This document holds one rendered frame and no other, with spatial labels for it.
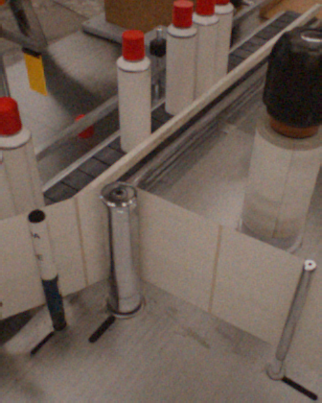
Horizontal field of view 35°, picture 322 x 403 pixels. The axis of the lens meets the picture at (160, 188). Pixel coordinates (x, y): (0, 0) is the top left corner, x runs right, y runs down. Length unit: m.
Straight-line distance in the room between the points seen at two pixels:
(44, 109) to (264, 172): 0.58
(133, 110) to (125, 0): 0.56
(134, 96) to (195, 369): 0.41
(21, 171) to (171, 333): 0.27
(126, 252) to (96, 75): 0.70
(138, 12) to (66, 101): 0.33
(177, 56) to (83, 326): 0.48
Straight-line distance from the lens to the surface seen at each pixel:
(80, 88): 1.14
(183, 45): 0.87
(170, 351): 0.61
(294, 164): 0.61
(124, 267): 0.56
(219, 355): 0.61
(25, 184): 0.67
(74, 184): 0.81
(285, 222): 0.67
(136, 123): 0.81
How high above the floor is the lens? 1.41
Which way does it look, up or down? 42 degrees down
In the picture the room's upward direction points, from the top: 1 degrees clockwise
